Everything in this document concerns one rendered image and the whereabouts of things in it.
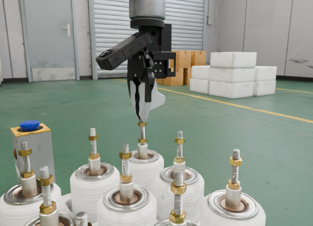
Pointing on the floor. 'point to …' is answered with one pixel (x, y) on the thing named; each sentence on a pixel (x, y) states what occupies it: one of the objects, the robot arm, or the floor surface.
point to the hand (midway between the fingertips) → (139, 116)
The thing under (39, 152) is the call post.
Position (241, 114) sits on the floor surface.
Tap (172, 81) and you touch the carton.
